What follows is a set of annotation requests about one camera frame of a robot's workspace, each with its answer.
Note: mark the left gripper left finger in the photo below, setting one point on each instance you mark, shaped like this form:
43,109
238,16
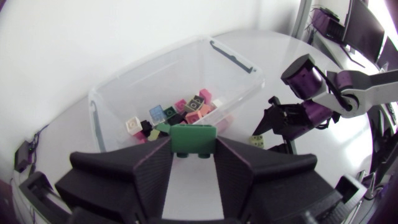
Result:
124,177

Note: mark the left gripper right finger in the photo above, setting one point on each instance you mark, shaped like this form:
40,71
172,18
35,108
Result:
267,183

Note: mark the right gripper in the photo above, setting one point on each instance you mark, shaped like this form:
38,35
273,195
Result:
289,119

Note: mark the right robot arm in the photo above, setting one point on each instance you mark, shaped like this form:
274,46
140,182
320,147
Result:
357,90

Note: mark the clear plastic container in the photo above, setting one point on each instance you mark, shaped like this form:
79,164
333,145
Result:
174,81

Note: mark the pale green toy brick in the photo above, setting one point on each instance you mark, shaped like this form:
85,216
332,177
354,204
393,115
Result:
257,141

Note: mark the pink toy brick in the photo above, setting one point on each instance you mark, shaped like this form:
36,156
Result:
205,95
140,136
180,105

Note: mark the pale yellow toy brick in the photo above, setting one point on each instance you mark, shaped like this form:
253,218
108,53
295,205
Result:
153,135

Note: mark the white toy brick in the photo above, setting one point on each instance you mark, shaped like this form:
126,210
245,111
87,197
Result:
217,103
133,125

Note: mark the black toy brick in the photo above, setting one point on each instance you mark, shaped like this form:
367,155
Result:
175,119
146,127

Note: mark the clear blue toy brick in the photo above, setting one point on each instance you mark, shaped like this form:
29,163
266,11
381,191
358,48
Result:
157,114

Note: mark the salmon toy brick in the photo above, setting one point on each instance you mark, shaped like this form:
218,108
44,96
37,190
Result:
193,117
205,109

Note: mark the dark green toy brick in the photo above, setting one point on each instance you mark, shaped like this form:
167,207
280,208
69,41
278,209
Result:
170,112

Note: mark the olive toy brick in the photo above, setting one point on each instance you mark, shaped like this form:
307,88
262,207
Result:
194,103

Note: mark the black power brick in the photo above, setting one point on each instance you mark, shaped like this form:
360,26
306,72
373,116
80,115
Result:
22,156

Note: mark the dark screen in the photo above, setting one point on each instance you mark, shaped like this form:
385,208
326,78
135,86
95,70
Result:
363,29

